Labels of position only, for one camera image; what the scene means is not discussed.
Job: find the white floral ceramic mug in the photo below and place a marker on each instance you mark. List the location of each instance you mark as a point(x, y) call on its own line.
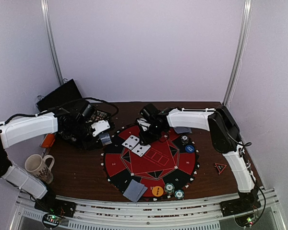
point(40, 167)

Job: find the orange plastic cup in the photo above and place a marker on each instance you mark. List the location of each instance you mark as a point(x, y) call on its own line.
point(48, 141)

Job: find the black white poker chip stack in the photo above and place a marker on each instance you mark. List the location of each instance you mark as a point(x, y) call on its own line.
point(184, 139)

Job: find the wrist white camera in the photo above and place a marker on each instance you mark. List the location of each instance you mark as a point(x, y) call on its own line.
point(99, 127)
point(143, 124)

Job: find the green white poker chip stack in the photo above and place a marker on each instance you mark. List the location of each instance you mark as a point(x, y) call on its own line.
point(169, 188)

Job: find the teal white poker chip stack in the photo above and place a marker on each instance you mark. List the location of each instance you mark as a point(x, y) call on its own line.
point(179, 194)

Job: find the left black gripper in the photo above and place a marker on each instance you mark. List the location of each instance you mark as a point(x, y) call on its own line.
point(93, 143)

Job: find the black poker chip case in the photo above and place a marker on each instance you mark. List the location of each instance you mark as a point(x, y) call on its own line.
point(60, 100)

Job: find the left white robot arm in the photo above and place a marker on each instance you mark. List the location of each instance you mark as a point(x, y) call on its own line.
point(19, 129)

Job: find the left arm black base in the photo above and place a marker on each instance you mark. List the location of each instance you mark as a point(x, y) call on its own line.
point(55, 206)

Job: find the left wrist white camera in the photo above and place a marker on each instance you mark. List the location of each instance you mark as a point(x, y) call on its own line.
point(99, 127)

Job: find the four of clubs card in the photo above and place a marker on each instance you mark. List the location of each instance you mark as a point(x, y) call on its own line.
point(130, 142)

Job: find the round red black poker mat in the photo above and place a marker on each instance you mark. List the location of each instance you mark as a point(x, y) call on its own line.
point(165, 162)

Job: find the red black triangular token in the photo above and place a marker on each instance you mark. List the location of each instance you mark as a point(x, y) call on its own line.
point(220, 167)

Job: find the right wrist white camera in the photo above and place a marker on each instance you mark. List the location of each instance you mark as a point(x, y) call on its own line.
point(143, 124)

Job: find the aluminium front rail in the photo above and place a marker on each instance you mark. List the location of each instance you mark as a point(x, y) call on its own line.
point(190, 214)

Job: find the orange big blind button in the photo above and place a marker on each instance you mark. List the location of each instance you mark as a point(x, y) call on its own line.
point(157, 191)

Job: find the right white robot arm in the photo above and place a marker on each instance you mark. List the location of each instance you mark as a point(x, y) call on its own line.
point(225, 137)

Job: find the spades face-up card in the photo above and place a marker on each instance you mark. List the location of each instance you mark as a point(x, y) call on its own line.
point(140, 150)

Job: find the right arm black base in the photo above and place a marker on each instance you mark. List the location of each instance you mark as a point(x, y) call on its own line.
point(239, 205)

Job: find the grey playing card deck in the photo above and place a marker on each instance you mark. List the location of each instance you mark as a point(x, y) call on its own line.
point(105, 138)

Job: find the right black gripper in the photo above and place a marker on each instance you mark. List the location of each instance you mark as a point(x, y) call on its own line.
point(147, 138)

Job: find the dealt blue-backed card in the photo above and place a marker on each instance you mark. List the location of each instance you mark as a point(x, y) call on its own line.
point(133, 183)
point(135, 193)
point(180, 130)

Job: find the blue small blind button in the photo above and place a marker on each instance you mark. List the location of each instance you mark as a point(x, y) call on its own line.
point(189, 148)

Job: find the left aluminium frame post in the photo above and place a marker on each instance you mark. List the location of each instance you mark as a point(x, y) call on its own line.
point(55, 61)

